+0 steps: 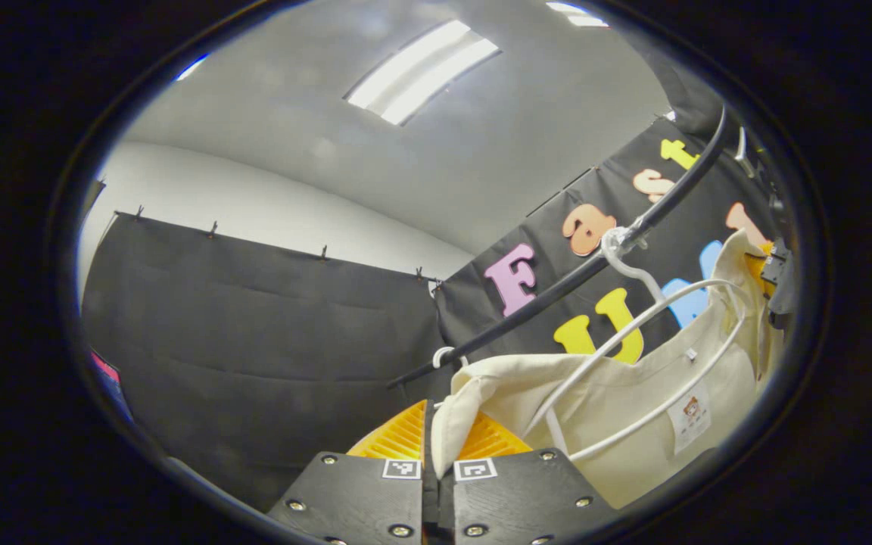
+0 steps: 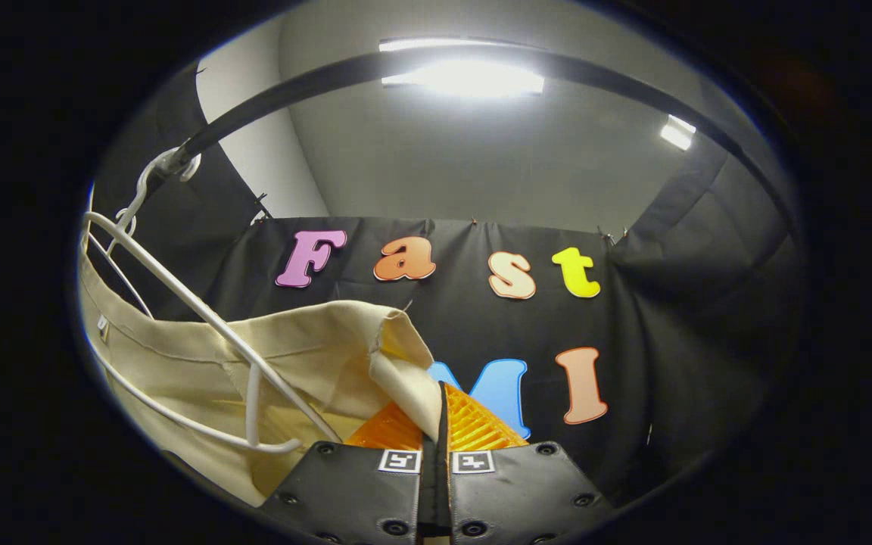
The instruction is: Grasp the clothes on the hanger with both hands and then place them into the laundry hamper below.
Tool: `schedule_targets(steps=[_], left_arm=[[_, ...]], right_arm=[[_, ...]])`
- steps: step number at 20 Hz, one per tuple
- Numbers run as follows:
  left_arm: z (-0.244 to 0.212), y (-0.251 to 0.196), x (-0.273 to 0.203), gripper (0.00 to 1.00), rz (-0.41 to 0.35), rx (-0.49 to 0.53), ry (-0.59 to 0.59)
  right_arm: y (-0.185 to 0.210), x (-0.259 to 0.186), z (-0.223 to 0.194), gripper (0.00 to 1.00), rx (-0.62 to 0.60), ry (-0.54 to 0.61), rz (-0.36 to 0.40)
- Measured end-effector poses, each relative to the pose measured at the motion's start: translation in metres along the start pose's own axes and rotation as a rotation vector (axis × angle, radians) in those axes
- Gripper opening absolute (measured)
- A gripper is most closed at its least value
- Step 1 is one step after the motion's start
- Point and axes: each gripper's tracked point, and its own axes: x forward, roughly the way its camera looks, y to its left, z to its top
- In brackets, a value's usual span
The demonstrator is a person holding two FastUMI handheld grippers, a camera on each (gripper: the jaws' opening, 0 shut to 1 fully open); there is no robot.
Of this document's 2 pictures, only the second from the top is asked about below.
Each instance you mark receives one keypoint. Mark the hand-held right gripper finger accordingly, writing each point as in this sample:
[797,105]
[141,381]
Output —
[428,492]
[444,492]

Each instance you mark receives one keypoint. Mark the small ceiling light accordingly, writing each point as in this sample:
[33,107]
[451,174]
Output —
[677,135]

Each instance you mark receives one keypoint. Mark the cream button shirt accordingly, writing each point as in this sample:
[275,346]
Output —
[307,341]

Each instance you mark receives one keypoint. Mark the black metal clothes rack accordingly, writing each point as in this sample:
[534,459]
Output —
[292,88]

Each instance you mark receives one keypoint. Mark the large ceiling light panel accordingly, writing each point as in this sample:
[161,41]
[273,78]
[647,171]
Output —
[481,79]

